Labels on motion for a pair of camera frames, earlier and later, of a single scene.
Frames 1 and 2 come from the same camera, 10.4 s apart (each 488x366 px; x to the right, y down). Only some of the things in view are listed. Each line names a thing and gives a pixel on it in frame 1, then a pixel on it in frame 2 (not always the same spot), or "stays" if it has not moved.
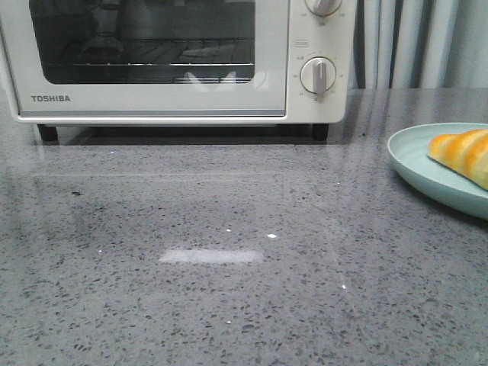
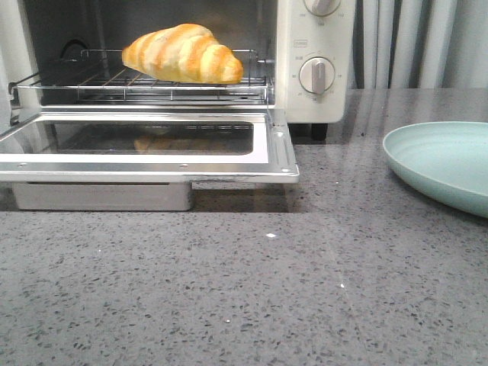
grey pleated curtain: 420,44 stays
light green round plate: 408,147 stays
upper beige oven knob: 323,8 stays
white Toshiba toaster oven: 179,63 stays
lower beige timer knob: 317,75 stays
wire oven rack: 155,59 -> 104,76
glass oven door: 147,58 -> 159,146
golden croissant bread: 466,152 -> 183,52
